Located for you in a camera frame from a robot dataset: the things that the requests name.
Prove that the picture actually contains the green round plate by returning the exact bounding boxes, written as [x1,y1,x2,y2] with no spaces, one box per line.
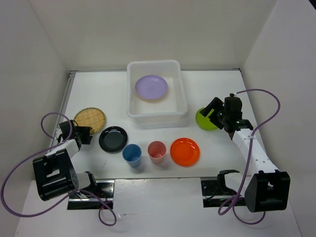
[195,108,218,131]

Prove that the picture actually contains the yellow woven pattern plate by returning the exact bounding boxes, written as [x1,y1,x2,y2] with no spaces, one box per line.
[74,107,106,135]

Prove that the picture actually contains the purple round plate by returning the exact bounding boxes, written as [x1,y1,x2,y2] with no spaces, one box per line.
[135,75,168,100]

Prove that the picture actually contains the beige round plate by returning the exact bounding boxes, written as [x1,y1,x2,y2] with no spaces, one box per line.
[137,93,168,102]

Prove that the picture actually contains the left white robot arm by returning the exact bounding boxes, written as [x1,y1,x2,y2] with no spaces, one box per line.
[33,120,99,201]

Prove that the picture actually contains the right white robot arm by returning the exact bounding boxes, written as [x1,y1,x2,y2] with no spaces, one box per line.
[200,93,290,212]

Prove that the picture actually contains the white plastic bin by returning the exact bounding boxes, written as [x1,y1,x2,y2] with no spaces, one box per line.
[126,60,188,128]

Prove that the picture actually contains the black round plate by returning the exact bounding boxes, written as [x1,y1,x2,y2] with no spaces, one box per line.
[99,126,128,154]

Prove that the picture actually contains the orange round plate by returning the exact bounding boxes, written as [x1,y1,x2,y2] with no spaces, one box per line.
[169,137,200,167]

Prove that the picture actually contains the blue plastic cup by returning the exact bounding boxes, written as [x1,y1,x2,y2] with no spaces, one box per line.
[122,144,142,168]

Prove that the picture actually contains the pink plastic cup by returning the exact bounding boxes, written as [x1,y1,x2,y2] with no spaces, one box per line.
[147,141,167,165]

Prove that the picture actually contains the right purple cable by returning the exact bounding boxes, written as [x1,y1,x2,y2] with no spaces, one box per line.
[217,88,281,225]

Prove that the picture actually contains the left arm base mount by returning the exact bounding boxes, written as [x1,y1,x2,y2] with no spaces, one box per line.
[67,179,115,210]

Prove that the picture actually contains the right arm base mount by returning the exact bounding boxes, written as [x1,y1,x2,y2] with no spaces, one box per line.
[200,177,236,208]

